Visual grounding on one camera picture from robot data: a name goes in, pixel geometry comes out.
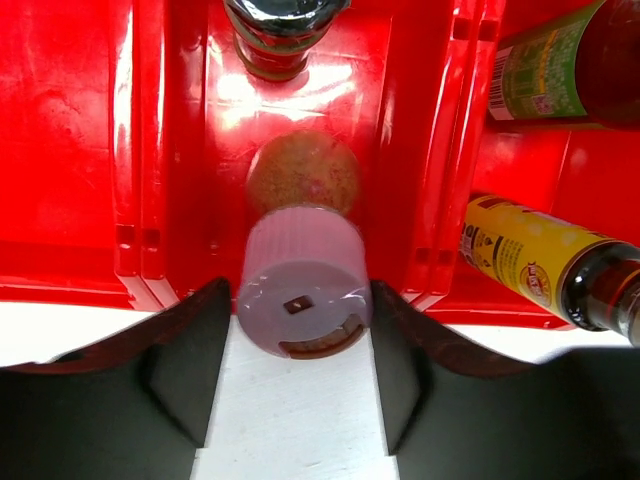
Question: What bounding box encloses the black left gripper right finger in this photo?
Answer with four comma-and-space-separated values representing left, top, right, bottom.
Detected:
371, 281, 639, 479

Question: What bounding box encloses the small yellow label bottle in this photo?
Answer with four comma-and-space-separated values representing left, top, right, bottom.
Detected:
460, 193, 639, 346

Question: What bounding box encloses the red three-compartment plastic bin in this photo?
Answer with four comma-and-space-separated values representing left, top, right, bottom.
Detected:
1, 1, 639, 329

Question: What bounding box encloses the yellow cap sauce bottle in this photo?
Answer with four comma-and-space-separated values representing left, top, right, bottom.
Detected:
488, 1, 639, 131

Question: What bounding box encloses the pink cap spice jar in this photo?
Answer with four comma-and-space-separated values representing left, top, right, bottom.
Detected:
237, 130, 373, 360

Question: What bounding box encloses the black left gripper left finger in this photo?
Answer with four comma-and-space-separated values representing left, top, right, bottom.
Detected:
1, 278, 231, 479

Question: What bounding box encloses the black cap spice jar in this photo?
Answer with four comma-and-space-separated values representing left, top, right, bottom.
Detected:
224, 0, 351, 82

